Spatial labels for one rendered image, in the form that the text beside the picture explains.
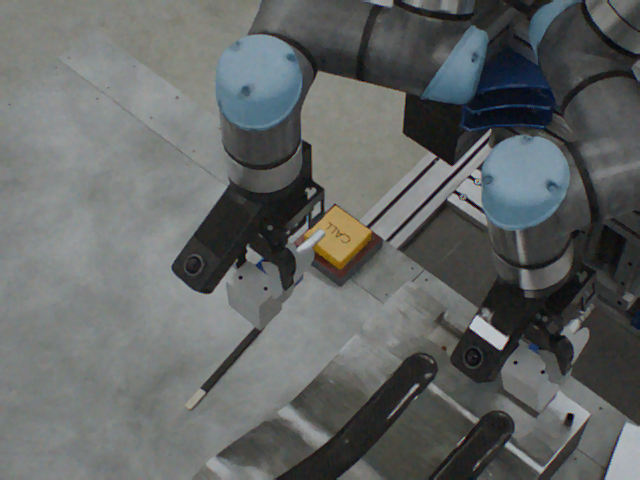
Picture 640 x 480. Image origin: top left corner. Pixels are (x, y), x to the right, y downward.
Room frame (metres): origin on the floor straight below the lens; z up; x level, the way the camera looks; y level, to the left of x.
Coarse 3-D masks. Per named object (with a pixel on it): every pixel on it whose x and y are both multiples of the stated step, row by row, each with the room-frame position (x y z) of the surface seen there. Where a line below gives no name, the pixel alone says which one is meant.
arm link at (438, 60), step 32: (416, 0) 0.81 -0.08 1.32; (448, 0) 0.81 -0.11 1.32; (384, 32) 0.80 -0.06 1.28; (416, 32) 0.79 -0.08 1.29; (448, 32) 0.79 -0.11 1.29; (480, 32) 0.80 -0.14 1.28; (384, 64) 0.78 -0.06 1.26; (416, 64) 0.78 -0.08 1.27; (448, 64) 0.77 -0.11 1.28; (480, 64) 0.78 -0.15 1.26; (448, 96) 0.76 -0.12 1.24
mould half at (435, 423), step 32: (416, 288) 0.76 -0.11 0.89; (384, 320) 0.72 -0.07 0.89; (416, 320) 0.72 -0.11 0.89; (352, 352) 0.68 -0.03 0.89; (384, 352) 0.68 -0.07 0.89; (416, 352) 0.68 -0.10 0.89; (320, 384) 0.64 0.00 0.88; (352, 384) 0.64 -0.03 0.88; (448, 384) 0.64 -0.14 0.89; (480, 384) 0.64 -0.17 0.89; (288, 416) 0.60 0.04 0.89; (320, 416) 0.60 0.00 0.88; (352, 416) 0.60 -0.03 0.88; (416, 416) 0.60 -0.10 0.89; (448, 416) 0.60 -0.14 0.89; (480, 416) 0.60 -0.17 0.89; (512, 416) 0.60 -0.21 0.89; (544, 416) 0.60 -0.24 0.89; (576, 416) 0.60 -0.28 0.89; (224, 448) 0.54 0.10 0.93; (256, 448) 0.55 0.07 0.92; (288, 448) 0.56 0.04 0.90; (384, 448) 0.57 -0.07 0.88; (416, 448) 0.56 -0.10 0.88; (448, 448) 0.56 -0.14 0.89; (512, 448) 0.56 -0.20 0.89; (544, 448) 0.56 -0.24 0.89
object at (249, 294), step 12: (312, 240) 0.80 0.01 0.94; (252, 264) 0.75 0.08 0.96; (240, 276) 0.74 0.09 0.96; (252, 276) 0.74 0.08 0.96; (264, 276) 0.74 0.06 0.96; (300, 276) 0.75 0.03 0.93; (228, 288) 0.73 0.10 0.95; (240, 288) 0.72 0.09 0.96; (252, 288) 0.72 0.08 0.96; (264, 288) 0.72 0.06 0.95; (228, 300) 0.73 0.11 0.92; (240, 300) 0.72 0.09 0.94; (252, 300) 0.71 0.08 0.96; (264, 300) 0.71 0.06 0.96; (276, 300) 0.72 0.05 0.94; (240, 312) 0.72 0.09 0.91; (252, 312) 0.71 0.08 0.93; (264, 312) 0.70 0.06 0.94; (276, 312) 0.72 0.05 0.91; (264, 324) 0.70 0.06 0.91
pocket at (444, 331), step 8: (448, 312) 0.73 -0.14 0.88; (440, 320) 0.73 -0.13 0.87; (448, 320) 0.73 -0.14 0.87; (432, 328) 0.72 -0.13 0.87; (440, 328) 0.72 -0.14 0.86; (448, 328) 0.72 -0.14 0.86; (456, 328) 0.72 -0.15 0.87; (464, 328) 0.72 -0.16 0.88; (432, 336) 0.71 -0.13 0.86; (440, 336) 0.71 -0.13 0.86; (448, 336) 0.71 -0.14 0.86; (456, 336) 0.71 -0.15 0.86; (440, 344) 0.70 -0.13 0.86; (448, 344) 0.70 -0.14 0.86; (456, 344) 0.70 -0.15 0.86; (448, 352) 0.69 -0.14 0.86
